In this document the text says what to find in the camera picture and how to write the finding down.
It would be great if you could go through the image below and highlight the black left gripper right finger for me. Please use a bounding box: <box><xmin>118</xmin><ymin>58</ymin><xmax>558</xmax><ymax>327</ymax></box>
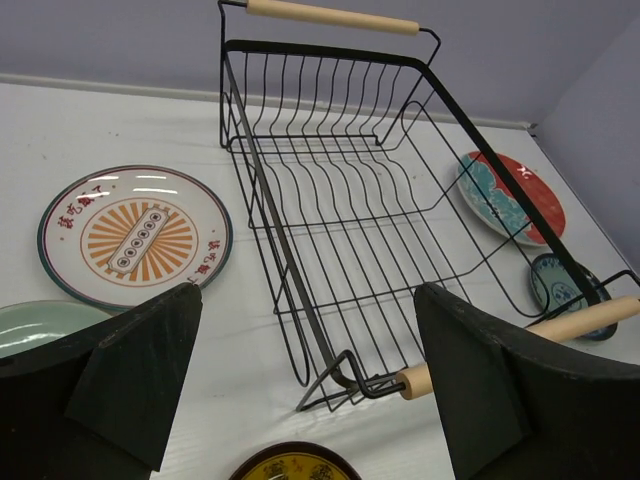
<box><xmin>414</xmin><ymin>283</ymin><xmax>639</xmax><ymax>479</ymax></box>

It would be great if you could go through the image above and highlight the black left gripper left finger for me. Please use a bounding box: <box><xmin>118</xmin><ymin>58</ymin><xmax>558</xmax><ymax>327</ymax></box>
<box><xmin>1</xmin><ymin>283</ymin><xmax>203</xmax><ymax>479</ymax></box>

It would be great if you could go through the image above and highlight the small blue floral plate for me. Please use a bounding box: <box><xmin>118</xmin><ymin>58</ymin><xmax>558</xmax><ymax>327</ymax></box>
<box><xmin>530</xmin><ymin>253</ymin><xmax>618</xmax><ymax>341</ymax></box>

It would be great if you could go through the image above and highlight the red teal flower plate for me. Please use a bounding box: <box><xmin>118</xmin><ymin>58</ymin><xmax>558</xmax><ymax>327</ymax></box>
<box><xmin>456</xmin><ymin>151</ymin><xmax>566</xmax><ymax>247</ymax></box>

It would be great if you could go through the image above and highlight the pale green plate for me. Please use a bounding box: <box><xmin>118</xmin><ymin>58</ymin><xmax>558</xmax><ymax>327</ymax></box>
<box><xmin>1</xmin><ymin>300</ymin><xmax>111</xmax><ymax>359</ymax></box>

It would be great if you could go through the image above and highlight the white plate orange sunburst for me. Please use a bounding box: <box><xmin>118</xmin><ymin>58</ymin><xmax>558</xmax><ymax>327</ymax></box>
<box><xmin>37</xmin><ymin>165</ymin><xmax>234</xmax><ymax>311</ymax></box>

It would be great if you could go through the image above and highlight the yellow brown rimmed plate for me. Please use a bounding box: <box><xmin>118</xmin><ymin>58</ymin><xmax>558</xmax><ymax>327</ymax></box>
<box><xmin>230</xmin><ymin>441</ymin><xmax>362</xmax><ymax>480</ymax></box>

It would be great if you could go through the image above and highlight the black wire dish rack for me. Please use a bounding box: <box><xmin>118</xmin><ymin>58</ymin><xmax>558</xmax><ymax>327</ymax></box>
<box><xmin>218</xmin><ymin>1</ymin><xmax>639</xmax><ymax>411</ymax></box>

